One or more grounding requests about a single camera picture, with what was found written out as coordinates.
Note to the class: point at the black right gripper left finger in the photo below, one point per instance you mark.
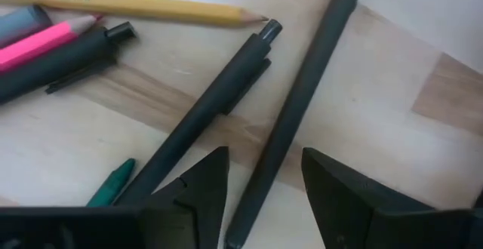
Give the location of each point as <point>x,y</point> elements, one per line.
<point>211,203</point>

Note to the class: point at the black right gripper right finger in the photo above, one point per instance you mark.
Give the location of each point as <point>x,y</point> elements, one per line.
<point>358,219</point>

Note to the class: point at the short green crayon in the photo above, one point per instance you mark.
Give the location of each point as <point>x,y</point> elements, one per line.
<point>113,183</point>

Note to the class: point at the black click pen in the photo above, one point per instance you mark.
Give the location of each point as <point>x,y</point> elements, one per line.
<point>211,102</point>
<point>56,64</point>

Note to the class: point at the thin dark pencil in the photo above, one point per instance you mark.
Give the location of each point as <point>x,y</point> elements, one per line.
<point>298,98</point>

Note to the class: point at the yellow pencil pink eraser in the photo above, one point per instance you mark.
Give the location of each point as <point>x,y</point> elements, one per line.
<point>151,8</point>

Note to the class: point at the grey marker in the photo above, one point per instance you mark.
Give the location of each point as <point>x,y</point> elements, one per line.
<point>19,24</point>

